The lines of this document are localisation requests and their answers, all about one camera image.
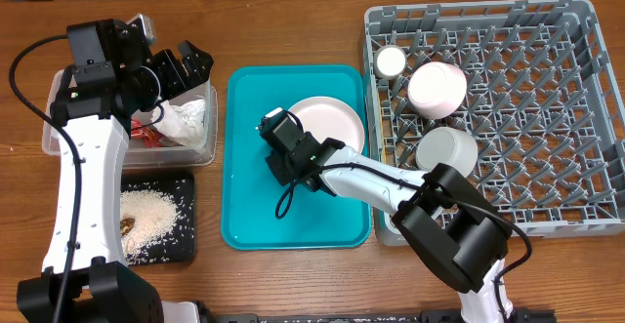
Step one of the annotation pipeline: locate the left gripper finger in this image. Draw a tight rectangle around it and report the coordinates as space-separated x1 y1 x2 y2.
192 52 214 82
178 40 201 67

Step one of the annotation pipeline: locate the white napkin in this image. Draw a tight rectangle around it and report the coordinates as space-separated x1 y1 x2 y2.
151 99 206 146

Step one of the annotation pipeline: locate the pink round plate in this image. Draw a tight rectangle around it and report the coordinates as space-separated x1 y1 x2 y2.
289 96 365 152

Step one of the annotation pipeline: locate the red ketchup packet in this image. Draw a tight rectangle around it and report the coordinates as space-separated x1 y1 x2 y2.
130 119 163 148

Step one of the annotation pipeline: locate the rice and food scrap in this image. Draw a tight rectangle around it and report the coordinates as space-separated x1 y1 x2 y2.
119 180 194 265

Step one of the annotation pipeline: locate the white paper cup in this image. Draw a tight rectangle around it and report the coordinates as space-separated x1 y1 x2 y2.
373 45 407 80

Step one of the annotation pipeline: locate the pink bowl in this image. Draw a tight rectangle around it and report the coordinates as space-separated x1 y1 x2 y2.
407 61 468 119

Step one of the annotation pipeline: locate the white bowl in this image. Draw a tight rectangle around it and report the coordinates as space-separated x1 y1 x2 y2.
415 127 479 177

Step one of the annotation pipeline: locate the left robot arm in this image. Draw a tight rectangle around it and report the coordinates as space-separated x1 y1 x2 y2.
17 16 213 322

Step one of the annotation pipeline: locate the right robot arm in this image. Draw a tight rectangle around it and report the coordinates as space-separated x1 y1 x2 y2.
258 108 513 322

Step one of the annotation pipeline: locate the grey dishwasher rack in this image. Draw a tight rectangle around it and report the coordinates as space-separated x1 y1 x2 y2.
363 0 624 238

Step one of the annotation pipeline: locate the teal plastic tray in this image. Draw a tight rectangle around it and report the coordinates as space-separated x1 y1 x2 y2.
221 64 371 251

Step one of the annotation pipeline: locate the clear plastic bin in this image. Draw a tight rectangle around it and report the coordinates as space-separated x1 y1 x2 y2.
41 70 219 170

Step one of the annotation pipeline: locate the black plastic tray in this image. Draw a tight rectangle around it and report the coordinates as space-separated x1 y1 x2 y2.
119 168 197 266

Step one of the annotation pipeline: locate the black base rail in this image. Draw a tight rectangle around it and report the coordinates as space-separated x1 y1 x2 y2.
214 308 558 323

